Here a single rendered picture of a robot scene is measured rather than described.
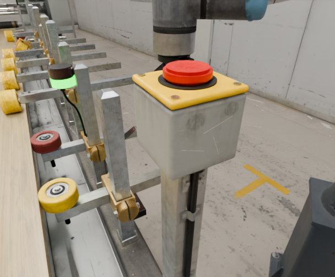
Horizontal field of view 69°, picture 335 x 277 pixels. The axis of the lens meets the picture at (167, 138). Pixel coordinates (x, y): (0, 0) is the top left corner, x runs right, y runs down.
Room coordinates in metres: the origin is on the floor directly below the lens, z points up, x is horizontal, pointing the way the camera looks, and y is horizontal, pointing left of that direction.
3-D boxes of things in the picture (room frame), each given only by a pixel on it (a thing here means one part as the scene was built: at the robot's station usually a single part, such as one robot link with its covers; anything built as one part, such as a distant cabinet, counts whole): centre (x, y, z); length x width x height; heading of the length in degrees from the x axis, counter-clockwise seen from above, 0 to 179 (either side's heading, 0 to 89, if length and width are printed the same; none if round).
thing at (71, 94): (0.88, 0.36, 0.95); 0.14 x 0.06 x 0.05; 29
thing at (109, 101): (0.42, 0.11, 0.89); 0.04 x 0.04 x 0.48; 29
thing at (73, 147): (0.71, 0.19, 0.84); 0.43 x 0.03 x 0.04; 119
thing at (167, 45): (0.55, -0.02, 1.18); 0.10 x 0.09 x 0.05; 121
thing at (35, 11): (1.73, 0.83, 0.93); 0.04 x 0.04 x 0.48; 29
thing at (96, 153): (0.66, 0.24, 0.85); 0.14 x 0.06 x 0.05; 29
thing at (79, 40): (1.82, 0.76, 0.95); 0.37 x 0.03 x 0.03; 119
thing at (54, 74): (0.62, 0.27, 1.10); 0.06 x 0.06 x 0.02
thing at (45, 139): (0.61, 0.36, 0.85); 0.08 x 0.08 x 0.11
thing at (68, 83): (0.62, 0.27, 1.08); 0.06 x 0.06 x 0.02
